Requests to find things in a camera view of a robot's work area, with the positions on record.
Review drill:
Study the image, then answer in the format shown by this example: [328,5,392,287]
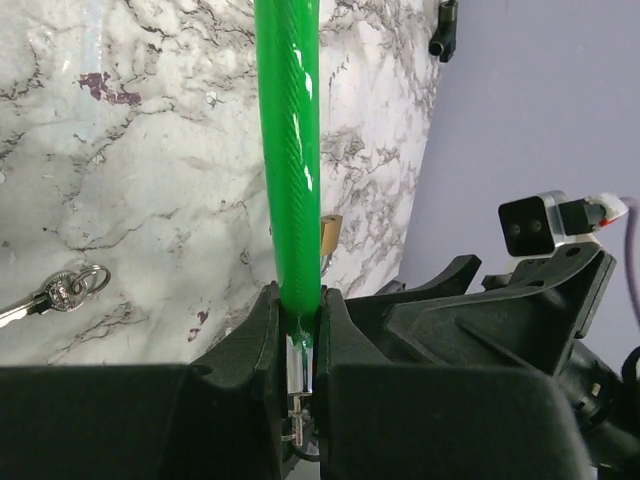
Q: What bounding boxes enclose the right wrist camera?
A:
[498,190,637,258]

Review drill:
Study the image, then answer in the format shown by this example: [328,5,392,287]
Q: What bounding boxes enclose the brass padlock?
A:
[321,214,343,276]

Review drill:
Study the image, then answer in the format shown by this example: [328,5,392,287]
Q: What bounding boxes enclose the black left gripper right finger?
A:
[314,289,590,479]

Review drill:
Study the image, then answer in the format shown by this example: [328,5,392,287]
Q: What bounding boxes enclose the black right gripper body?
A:
[554,249,640,471]

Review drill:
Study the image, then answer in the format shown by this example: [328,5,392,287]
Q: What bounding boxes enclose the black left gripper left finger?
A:
[1,285,284,479]

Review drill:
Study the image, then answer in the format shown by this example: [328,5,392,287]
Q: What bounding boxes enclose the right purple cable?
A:
[619,197,640,321]

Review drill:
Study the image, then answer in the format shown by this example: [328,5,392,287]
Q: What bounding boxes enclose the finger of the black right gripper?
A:
[349,242,619,379]
[346,254,482,310]

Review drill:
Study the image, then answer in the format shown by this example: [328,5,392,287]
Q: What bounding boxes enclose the green cable lock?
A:
[254,1,321,395]

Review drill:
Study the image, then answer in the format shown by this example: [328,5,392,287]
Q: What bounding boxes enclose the small silver key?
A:
[1,264,112,327]

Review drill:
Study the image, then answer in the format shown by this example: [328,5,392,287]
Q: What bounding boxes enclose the silver key bunch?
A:
[281,394,320,463]

